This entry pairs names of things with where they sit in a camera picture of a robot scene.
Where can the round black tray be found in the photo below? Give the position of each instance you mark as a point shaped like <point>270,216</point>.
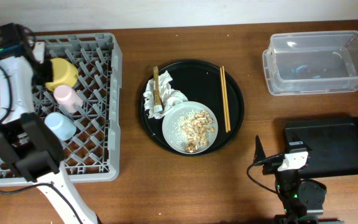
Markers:
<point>199,81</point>

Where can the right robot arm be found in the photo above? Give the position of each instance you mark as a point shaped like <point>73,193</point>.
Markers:
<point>302,199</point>

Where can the pink plastic cup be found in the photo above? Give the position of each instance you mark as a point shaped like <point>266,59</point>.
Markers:
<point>67,97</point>

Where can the gold snack wrapper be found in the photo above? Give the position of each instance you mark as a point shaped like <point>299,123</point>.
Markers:
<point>157,101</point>

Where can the yellow plastic bowl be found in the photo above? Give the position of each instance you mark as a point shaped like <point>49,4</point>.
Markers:
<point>64,73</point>

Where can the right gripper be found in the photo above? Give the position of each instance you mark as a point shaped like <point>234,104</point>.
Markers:
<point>260,154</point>

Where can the clear plastic bin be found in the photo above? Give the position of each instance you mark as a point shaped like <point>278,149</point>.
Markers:
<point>309,63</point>

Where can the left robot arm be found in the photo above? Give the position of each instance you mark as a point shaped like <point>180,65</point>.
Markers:
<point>32,147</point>

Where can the grey plate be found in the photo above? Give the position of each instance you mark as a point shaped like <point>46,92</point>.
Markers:
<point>170,130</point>

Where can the black rectangular tray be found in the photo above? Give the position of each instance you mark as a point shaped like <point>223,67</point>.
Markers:
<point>333,144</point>

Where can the peanut shells and rice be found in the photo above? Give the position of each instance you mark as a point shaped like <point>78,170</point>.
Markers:
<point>194,129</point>

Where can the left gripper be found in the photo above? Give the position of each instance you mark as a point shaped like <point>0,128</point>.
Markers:
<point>49,76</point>

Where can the crumpled white napkin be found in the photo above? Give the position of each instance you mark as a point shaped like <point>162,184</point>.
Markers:
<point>169,96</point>

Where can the grey dishwasher rack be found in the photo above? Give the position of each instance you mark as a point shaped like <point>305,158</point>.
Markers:
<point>92,154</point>

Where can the light blue plastic cup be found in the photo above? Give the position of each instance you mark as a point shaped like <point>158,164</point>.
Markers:
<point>62,126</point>

